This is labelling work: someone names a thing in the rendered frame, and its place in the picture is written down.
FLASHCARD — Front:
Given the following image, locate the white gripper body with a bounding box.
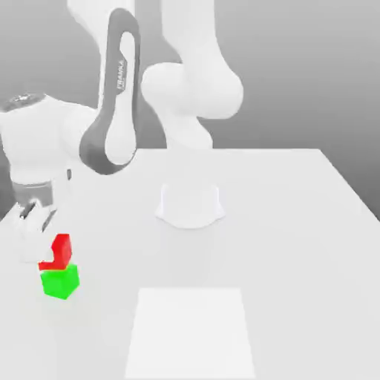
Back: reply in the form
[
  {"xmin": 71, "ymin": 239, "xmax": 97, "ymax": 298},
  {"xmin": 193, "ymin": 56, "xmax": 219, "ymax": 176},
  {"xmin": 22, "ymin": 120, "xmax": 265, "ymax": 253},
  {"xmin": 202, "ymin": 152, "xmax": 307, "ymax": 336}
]
[{"xmin": 16, "ymin": 204, "xmax": 59, "ymax": 264}]

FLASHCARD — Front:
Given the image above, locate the small red cube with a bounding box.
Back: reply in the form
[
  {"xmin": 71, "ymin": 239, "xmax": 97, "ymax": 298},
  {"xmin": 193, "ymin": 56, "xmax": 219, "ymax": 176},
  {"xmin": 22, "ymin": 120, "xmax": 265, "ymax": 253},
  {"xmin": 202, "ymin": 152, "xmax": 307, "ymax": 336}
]
[{"xmin": 38, "ymin": 233, "xmax": 73, "ymax": 272}]

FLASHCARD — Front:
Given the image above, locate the small green cube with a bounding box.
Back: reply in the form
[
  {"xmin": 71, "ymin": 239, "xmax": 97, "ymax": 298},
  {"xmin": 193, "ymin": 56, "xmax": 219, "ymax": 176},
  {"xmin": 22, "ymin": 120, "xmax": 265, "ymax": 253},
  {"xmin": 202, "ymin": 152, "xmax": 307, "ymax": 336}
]
[{"xmin": 40, "ymin": 263, "xmax": 81, "ymax": 301}]

